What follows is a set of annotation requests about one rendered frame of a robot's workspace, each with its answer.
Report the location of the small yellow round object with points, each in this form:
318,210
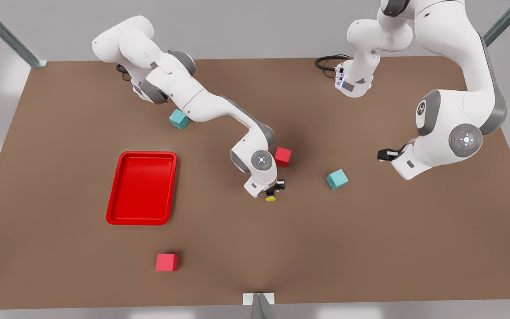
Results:
270,198

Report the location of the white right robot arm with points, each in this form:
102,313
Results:
202,99

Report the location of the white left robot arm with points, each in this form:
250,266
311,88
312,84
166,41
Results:
454,110

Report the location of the red cube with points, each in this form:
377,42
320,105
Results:
283,156
167,262

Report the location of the teal cube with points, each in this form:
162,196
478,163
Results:
337,179
179,119

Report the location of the red rectangular tray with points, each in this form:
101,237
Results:
142,188

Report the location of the silver frame post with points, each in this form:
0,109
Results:
505,20
2,33
260,305

